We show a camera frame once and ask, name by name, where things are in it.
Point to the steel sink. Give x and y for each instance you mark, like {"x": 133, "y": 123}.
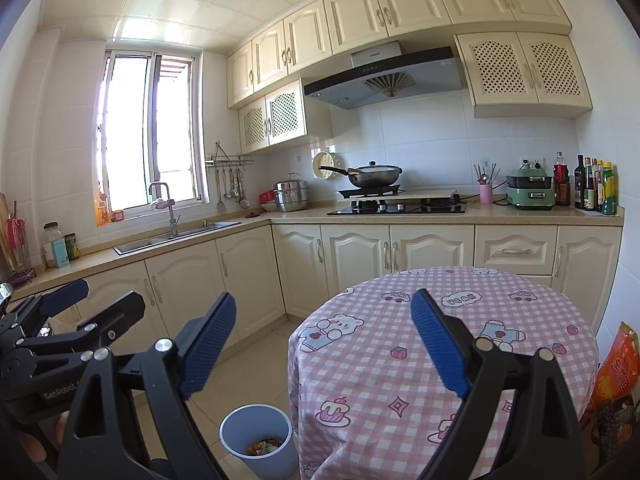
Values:
{"x": 165, "y": 242}

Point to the pink checkered tablecloth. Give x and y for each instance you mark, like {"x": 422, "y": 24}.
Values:
{"x": 380, "y": 320}

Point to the cream base cabinets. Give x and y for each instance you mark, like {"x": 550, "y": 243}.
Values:
{"x": 350, "y": 255}

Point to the sliding window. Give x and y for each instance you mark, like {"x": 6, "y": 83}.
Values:
{"x": 130, "y": 135}

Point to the steel wok with lid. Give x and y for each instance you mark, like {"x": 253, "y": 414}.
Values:
{"x": 375, "y": 176}

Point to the brown sauce bottle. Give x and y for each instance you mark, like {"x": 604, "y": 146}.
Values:
{"x": 589, "y": 190}

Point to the dark bag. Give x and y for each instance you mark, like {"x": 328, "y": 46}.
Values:
{"x": 612, "y": 425}

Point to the black sauce bottle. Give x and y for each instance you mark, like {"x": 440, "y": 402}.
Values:
{"x": 580, "y": 187}

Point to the green electric cooker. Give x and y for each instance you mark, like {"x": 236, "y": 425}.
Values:
{"x": 530, "y": 195}

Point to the slim sauce bottle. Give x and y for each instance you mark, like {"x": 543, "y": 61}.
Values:
{"x": 598, "y": 191}

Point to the metal faucet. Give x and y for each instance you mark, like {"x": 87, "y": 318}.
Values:
{"x": 172, "y": 220}

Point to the metal slotted spoon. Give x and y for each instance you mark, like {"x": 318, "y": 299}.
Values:
{"x": 231, "y": 191}

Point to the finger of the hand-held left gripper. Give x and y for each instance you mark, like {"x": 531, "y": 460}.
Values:
{"x": 65, "y": 296}
{"x": 122, "y": 312}

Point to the cream upper wall cabinets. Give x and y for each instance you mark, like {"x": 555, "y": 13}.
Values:
{"x": 400, "y": 7}

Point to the cream round strainer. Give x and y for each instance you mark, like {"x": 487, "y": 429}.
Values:
{"x": 322, "y": 160}

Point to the blue waste bin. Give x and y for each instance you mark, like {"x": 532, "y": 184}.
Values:
{"x": 235, "y": 430}

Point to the bundle of chopsticks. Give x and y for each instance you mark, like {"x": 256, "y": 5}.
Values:
{"x": 484, "y": 178}

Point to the white wall socket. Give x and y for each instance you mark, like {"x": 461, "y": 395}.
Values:
{"x": 532, "y": 164}

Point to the grey range hood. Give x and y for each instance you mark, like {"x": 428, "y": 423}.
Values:
{"x": 425, "y": 80}

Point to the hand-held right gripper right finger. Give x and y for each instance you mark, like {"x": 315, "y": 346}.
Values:
{"x": 442, "y": 345}

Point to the red utensil rack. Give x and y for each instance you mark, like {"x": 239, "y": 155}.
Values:
{"x": 17, "y": 230}

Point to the black gas stove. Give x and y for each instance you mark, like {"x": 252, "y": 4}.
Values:
{"x": 400, "y": 208}

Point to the metal ladle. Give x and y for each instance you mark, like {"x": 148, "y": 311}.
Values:
{"x": 243, "y": 202}

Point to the teal box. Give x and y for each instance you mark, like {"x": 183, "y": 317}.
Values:
{"x": 60, "y": 254}

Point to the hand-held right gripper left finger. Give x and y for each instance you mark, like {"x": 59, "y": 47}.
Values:
{"x": 210, "y": 345}

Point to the glass jar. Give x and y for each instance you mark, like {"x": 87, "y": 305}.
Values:
{"x": 50, "y": 235}

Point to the metal utensil rack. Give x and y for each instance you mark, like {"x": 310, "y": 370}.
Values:
{"x": 230, "y": 161}

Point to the small dark jar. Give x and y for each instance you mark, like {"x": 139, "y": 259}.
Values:
{"x": 71, "y": 247}

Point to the cream lattice door cabinet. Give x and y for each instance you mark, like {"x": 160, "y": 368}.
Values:
{"x": 280, "y": 115}
{"x": 505, "y": 70}

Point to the pink utensil holder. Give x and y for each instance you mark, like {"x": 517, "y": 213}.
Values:
{"x": 486, "y": 195}

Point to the orange printed bag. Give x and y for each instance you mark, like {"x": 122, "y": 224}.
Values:
{"x": 617, "y": 365}

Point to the person's left hand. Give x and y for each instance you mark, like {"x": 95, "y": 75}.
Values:
{"x": 62, "y": 425}

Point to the orange bottle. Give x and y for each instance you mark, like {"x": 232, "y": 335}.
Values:
{"x": 102, "y": 212}

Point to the steel steamer pot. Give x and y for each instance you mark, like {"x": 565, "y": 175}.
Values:
{"x": 291, "y": 197}

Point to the red label dark bottle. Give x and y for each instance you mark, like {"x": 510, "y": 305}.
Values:
{"x": 561, "y": 182}

